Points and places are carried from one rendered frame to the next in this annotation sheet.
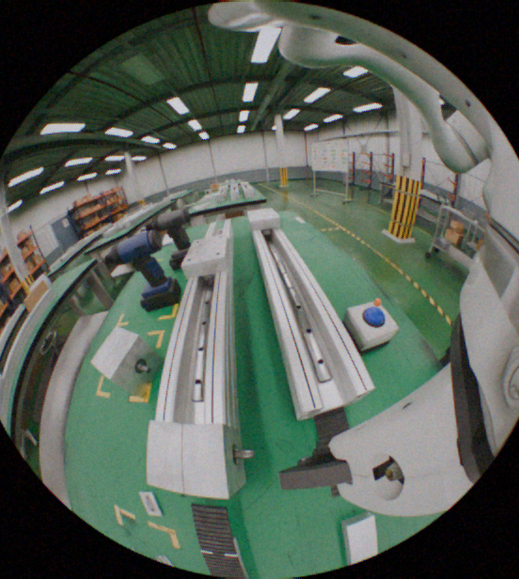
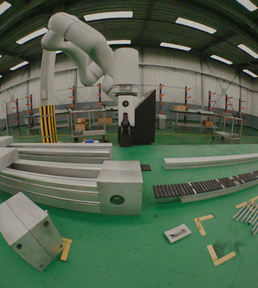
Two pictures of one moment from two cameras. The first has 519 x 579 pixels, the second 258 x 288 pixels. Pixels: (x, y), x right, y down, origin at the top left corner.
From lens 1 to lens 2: 0.38 m
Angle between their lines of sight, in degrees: 78
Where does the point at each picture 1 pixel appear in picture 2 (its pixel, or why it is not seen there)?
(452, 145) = (89, 76)
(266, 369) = not seen: hidden behind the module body
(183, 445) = (113, 169)
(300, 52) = (51, 44)
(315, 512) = (158, 174)
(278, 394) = not seen: hidden behind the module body
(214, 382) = (82, 165)
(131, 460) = (138, 257)
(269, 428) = not seen: hidden behind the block
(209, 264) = (10, 154)
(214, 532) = (173, 189)
